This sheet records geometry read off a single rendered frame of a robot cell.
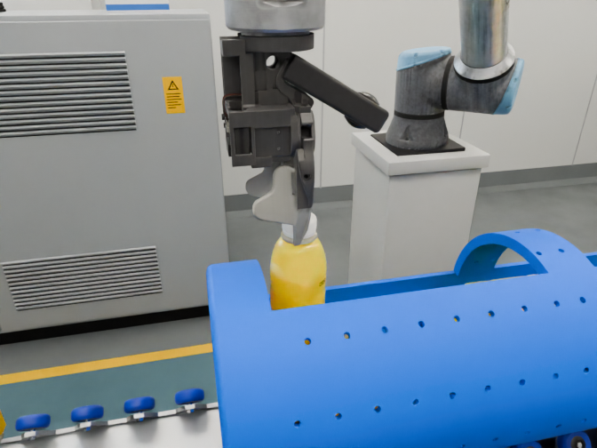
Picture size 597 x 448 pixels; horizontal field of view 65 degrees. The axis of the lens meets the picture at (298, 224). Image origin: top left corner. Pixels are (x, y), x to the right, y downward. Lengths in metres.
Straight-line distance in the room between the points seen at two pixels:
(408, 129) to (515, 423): 0.99
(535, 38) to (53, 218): 3.48
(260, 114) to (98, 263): 1.94
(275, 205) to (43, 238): 1.90
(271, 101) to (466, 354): 0.34
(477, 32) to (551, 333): 0.82
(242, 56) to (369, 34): 3.07
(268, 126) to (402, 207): 1.01
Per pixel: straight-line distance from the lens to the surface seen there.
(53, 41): 2.05
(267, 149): 0.45
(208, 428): 0.79
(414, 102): 1.42
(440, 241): 1.54
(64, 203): 2.22
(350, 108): 0.46
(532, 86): 4.25
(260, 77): 0.45
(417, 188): 1.42
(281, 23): 0.42
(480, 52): 1.29
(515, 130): 4.28
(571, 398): 0.65
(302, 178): 0.45
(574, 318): 0.63
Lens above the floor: 1.53
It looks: 27 degrees down
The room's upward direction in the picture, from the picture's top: straight up
